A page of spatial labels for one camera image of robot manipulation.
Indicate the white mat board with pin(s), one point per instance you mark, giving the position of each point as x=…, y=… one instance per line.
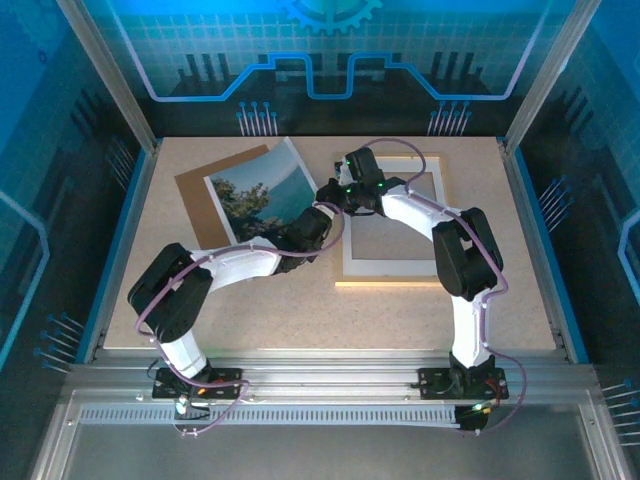
x=380, y=267

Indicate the aluminium enclosure post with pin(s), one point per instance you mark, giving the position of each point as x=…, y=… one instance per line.
x=110, y=75
x=545, y=85

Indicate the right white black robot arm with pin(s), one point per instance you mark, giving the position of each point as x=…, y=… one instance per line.
x=410, y=210

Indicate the light wooden picture frame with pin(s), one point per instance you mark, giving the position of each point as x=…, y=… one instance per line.
x=375, y=281

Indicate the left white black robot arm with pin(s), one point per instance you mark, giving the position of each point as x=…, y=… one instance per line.
x=240, y=265

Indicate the brown backing board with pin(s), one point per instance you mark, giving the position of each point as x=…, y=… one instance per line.
x=192, y=200

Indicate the aluminium mounting rail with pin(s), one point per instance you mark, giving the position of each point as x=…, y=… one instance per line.
x=325, y=372

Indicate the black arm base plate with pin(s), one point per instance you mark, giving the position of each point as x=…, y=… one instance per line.
x=432, y=382
x=225, y=382

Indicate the grey metal shelf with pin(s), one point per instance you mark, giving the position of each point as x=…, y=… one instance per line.
x=320, y=455

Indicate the blue edged aluminium side rail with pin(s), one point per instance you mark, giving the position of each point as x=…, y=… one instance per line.
x=137, y=200
x=520, y=195

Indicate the landscape photo print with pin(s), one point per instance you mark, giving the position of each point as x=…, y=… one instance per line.
x=260, y=190

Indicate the black control box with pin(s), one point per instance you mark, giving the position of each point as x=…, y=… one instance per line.
x=472, y=417

